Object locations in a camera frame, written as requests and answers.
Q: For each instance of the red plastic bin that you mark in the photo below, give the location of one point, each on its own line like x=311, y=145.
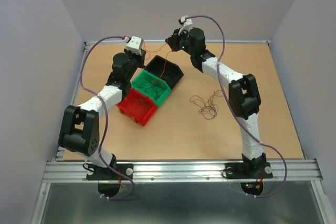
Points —
x=137, y=106

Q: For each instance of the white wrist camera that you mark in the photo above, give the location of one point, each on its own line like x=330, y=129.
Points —
x=185, y=23
x=134, y=45

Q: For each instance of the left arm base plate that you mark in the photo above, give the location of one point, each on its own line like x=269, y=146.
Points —
x=95, y=173

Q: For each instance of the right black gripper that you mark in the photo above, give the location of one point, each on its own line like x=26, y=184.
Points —
x=172, y=40

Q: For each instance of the aluminium front rail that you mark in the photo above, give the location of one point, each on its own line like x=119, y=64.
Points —
x=177, y=171

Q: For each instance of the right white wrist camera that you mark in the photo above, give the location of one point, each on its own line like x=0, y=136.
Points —
x=185, y=23

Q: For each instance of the aluminium rail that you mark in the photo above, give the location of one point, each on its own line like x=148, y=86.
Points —
x=62, y=154
x=177, y=171
x=157, y=41

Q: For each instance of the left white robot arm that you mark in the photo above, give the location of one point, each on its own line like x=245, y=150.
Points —
x=79, y=130

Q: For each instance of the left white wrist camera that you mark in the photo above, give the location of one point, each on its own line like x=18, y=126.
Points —
x=134, y=45

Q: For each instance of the aluminium back rail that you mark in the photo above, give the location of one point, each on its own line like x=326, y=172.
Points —
x=157, y=41

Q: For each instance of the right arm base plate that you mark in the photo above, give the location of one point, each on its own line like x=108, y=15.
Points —
x=246, y=170

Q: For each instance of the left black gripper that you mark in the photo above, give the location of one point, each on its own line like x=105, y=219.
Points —
x=140, y=58

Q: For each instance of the aluminium left rail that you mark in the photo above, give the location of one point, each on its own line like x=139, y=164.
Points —
x=62, y=154

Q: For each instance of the black plastic bin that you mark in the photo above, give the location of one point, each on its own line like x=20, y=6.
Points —
x=165, y=70

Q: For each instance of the green plastic bin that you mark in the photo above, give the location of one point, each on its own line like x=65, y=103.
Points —
x=152, y=87

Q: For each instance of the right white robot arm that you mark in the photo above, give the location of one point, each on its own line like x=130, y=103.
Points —
x=240, y=92

